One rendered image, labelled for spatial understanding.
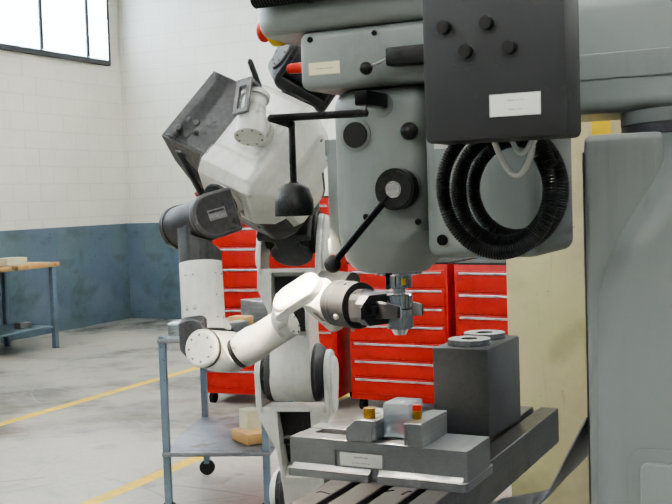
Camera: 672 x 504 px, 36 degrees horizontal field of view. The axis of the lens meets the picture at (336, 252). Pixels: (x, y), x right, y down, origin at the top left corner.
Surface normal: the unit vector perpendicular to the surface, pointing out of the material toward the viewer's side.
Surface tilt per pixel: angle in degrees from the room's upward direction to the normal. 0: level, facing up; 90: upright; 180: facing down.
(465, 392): 90
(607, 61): 90
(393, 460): 90
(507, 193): 90
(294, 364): 81
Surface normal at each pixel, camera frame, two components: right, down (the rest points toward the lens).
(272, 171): 0.46, -0.04
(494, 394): 0.89, 0.00
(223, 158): -0.17, -0.48
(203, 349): -0.47, -0.11
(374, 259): -0.36, 0.59
